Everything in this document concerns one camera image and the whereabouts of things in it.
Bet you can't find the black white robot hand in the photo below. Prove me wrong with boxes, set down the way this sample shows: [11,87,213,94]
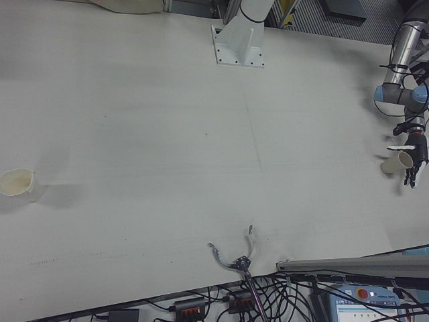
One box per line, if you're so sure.
[387,132,429,189]

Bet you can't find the beige paper cup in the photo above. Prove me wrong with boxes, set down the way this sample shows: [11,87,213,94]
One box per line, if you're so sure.
[381,150,414,176]

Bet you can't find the white plastic pitcher cup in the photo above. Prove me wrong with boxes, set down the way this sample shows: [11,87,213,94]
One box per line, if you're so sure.
[0,168,45,203]

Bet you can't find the light blue plastic bin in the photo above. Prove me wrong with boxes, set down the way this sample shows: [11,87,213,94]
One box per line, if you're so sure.
[400,246,429,258]

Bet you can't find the grey ribbed vent strip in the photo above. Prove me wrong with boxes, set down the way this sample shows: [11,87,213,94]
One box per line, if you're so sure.
[264,13,403,44]

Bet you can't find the teach pendant with red button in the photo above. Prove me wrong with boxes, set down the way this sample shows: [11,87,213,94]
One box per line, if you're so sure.
[330,284,408,322]

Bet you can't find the metal claw grabber tool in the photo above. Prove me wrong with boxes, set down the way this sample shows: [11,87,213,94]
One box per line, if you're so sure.
[207,224,269,322]

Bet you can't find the black power strip orange switches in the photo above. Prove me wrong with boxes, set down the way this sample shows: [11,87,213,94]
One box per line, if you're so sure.
[225,290,255,315]
[173,296,207,319]

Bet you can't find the small black flat box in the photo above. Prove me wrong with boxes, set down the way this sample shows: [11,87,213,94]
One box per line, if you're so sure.
[107,309,140,322]

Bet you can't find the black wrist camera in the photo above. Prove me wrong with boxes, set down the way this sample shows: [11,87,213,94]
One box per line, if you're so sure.
[392,121,413,137]

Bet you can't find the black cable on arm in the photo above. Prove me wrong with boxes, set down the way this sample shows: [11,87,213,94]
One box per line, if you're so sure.
[373,23,429,118]

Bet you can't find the aluminium profile post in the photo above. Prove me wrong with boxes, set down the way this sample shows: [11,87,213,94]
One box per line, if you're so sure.
[275,246,429,273]

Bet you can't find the white metal mounting pedestal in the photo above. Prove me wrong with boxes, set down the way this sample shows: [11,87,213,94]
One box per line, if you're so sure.
[210,0,275,68]

